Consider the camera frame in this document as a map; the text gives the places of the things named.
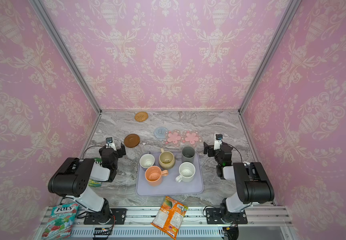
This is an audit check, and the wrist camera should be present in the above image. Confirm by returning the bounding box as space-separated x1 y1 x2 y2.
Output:
214 134 223 151
105 137 116 150

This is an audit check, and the beige ceramic mug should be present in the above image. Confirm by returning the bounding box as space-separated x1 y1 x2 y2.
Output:
158 148 176 170

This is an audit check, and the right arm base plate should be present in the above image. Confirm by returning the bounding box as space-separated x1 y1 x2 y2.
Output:
205 208 248 225

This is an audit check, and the woven rattan coaster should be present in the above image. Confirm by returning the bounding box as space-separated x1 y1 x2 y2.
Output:
134 112 148 123

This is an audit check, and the green yellow Fox's candy bag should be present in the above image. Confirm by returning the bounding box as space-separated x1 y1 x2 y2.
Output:
88 158 102 188

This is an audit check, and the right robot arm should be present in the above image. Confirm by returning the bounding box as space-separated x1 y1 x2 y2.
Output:
204 141 275 226

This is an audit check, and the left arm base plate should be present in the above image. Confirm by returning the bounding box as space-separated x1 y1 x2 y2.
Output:
83 208 127 225

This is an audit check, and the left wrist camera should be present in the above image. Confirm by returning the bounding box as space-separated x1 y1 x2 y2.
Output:
105 137 116 150

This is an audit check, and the small lavender white cup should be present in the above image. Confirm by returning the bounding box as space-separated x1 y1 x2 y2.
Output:
139 154 155 170

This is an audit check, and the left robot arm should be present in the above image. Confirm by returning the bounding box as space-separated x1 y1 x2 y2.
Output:
48 143 127 226

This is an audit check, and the white mug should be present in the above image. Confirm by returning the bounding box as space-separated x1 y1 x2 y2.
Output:
176 162 196 183

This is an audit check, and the pink flower coaster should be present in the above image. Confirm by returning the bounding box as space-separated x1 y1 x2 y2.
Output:
182 130 204 147
164 130 183 147

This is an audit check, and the lavender silicone tray mat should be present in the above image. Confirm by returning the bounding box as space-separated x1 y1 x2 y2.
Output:
136 153 204 197

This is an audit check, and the orange pink mug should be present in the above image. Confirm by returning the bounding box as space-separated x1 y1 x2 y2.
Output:
145 166 168 187

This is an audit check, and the grey mug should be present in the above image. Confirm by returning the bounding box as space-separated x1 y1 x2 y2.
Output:
175 146 196 164

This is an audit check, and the orange snack bag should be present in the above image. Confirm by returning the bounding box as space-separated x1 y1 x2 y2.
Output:
151 196 189 240

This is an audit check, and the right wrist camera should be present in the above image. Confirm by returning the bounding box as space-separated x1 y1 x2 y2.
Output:
214 134 223 151

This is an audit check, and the blue woven coaster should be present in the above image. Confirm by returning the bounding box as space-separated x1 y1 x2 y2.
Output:
153 127 168 140

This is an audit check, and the brown wooden coaster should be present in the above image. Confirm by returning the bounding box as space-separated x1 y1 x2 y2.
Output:
123 134 140 148

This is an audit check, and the red green Fox's candy bag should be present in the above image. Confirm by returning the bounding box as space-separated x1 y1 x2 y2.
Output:
41 203 79 240

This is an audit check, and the aluminium front rail frame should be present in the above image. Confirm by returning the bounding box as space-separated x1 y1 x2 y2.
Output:
34 205 294 240

